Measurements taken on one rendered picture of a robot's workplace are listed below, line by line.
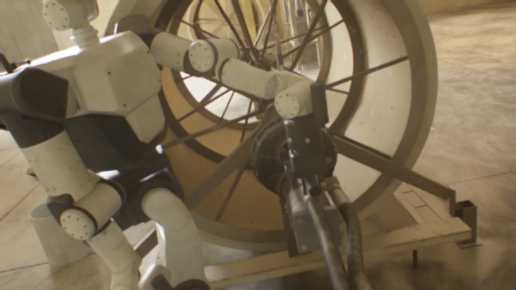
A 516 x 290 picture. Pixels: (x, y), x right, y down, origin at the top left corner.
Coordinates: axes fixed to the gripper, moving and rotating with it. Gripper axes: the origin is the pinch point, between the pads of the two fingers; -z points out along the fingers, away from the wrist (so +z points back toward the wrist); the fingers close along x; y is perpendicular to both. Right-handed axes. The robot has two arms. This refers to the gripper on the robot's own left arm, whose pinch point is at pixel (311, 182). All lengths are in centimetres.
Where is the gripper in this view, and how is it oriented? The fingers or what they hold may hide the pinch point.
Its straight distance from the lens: 104.1
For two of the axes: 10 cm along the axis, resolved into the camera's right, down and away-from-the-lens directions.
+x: 9.8, -1.9, 0.4
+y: -1.0, -3.4, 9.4
